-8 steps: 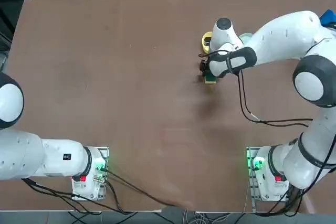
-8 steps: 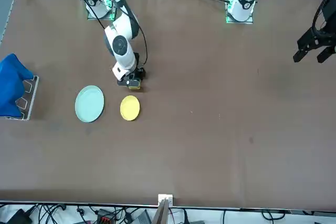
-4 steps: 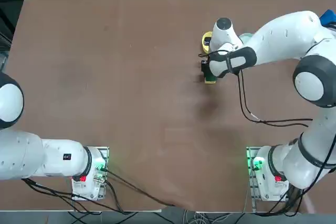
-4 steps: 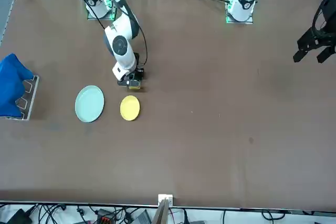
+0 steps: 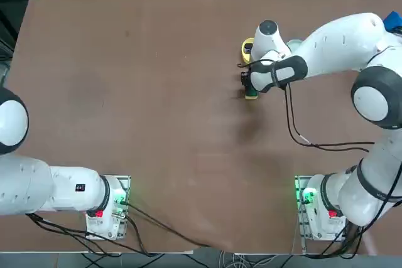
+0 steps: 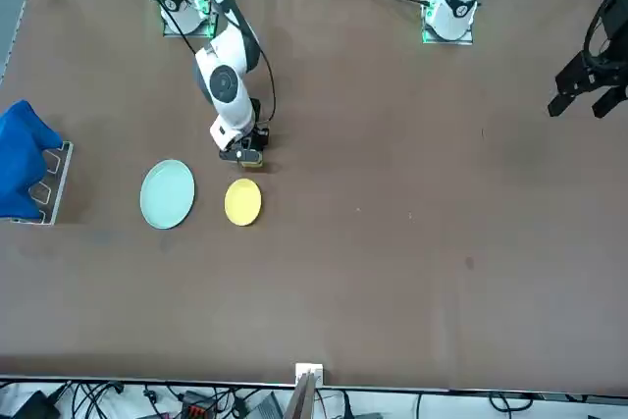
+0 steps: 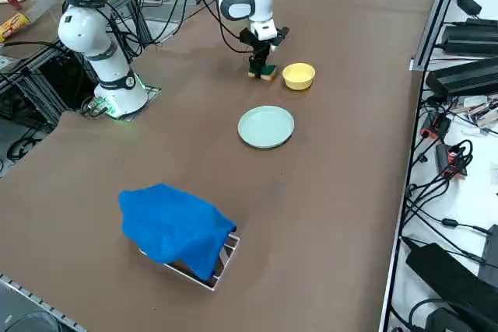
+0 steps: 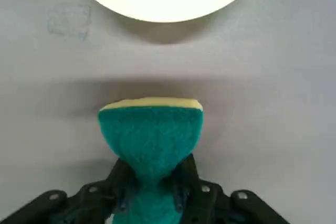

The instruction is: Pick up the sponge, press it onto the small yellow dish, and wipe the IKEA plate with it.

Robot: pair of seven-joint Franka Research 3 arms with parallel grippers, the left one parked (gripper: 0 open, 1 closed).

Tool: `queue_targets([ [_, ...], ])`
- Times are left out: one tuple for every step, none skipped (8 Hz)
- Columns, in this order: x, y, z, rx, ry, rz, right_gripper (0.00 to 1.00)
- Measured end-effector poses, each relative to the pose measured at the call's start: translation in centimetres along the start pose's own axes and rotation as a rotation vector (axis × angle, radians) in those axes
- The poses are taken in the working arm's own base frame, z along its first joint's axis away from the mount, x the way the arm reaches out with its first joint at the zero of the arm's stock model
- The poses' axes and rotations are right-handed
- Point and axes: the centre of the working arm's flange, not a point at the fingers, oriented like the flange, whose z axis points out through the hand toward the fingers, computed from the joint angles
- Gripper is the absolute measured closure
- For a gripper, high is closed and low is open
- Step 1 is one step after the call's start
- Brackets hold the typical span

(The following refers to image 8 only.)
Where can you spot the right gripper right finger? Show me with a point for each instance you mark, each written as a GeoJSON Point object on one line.
{"type": "Point", "coordinates": [204, 200]}

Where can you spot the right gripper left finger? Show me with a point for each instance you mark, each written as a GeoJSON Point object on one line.
{"type": "Point", "coordinates": [86, 200]}

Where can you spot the green and yellow sponge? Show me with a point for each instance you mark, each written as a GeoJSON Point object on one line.
{"type": "Point", "coordinates": [151, 134]}

